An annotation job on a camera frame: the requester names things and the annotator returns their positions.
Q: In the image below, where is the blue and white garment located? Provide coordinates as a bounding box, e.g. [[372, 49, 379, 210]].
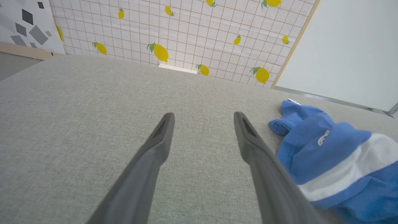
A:
[[268, 99, 398, 224]]

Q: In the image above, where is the lemon print checked cloth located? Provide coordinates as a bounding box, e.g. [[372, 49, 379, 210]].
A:
[[49, 0, 321, 89]]

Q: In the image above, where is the beige wooden baseboard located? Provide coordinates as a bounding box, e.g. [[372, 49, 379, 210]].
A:
[[0, 42, 62, 61]]

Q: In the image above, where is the grey geometric pattern panel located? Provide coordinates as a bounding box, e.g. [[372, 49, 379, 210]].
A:
[[0, 0, 66, 55]]

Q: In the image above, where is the white board with wooden edge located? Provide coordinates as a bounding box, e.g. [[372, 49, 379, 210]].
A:
[[271, 0, 398, 112]]

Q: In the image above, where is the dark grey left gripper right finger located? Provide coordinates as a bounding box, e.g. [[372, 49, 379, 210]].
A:
[[233, 111, 324, 224]]

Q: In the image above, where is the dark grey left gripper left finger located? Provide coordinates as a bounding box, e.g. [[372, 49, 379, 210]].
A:
[[86, 112, 175, 224]]

